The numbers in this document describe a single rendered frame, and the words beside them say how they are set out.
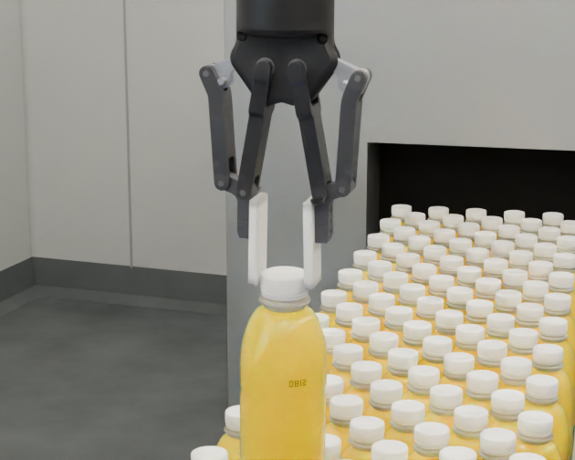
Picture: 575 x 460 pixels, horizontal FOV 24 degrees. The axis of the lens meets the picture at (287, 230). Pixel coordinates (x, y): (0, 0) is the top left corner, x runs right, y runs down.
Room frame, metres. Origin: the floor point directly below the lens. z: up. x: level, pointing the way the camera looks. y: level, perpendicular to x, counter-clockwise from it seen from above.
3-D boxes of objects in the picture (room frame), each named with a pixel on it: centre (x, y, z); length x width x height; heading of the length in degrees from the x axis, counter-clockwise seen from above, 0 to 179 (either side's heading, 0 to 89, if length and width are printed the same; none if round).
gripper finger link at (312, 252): (1.02, -0.02, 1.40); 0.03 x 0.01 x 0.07; 166
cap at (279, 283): (1.02, 0.00, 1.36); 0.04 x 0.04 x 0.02
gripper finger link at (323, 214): (1.01, -0.04, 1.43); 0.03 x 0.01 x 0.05; 76
